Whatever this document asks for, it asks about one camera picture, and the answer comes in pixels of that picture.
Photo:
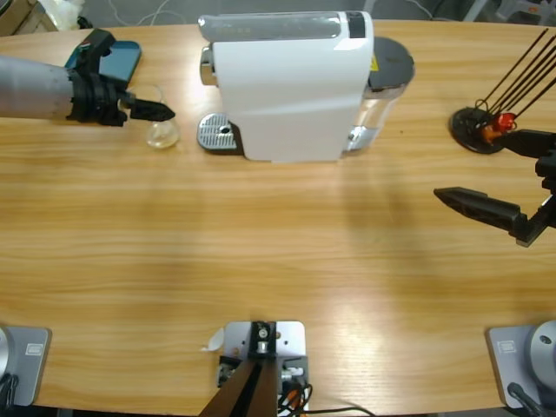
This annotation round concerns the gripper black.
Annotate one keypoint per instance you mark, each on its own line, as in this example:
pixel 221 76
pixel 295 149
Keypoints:
pixel 551 204
pixel 93 102

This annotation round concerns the clear drinking glass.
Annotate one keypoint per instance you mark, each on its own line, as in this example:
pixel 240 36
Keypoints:
pixel 163 137

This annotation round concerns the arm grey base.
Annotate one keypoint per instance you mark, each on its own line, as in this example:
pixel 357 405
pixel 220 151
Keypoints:
pixel 512 360
pixel 30 360

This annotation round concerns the orange coffee capsule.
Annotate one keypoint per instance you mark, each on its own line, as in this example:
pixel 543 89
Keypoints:
pixel 489 133

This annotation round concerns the red coffee capsule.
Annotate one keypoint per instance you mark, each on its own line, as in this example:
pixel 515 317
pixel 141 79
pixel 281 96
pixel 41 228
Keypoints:
pixel 506 120

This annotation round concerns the white capsule coffee machine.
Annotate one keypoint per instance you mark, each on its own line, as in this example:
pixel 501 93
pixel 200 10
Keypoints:
pixel 282 100

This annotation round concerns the teal plastic tray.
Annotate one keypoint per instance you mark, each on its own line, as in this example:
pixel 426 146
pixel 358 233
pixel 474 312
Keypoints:
pixel 123 61

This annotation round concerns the black capsule holder with rods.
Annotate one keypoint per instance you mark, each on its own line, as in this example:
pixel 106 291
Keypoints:
pixel 467 126

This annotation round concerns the small black object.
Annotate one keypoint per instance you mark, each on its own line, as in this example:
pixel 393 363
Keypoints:
pixel 84 22

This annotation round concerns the white plastic bag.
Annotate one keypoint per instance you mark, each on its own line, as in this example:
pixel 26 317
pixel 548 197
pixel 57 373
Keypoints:
pixel 61 11

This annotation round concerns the clear water tank black lid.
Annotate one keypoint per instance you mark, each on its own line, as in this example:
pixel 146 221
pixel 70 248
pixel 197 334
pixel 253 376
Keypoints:
pixel 391 61

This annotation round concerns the cardboard box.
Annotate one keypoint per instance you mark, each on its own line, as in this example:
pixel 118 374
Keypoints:
pixel 17 17

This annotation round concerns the white tape tab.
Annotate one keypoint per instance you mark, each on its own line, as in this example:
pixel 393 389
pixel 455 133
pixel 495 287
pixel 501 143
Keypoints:
pixel 215 341

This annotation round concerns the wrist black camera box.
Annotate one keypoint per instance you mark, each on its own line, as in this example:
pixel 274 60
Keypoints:
pixel 97 45

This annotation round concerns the white metal frame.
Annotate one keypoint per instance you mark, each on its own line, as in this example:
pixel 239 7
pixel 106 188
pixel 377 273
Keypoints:
pixel 473 11

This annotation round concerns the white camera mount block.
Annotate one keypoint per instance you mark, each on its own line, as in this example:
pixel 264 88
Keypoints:
pixel 291 339

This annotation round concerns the dark camera post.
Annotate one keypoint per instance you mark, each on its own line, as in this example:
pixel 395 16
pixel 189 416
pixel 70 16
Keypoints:
pixel 247 391

